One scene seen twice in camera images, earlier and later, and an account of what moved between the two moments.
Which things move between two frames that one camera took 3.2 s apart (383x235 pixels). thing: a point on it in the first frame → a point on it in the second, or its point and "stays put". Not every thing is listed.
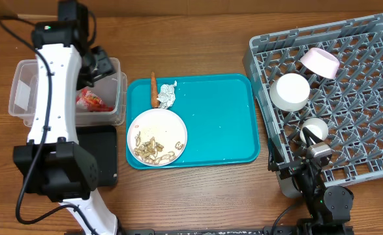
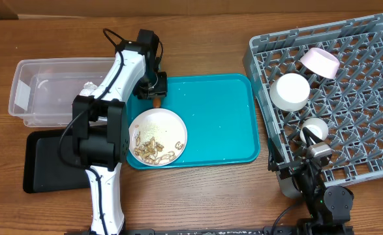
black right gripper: [289, 168] stays put
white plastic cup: [318, 126] stays put
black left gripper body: [98, 65] → [149, 87]
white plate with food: [157, 138] stays put
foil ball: [166, 97] → [89, 87]
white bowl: [290, 92] stays put
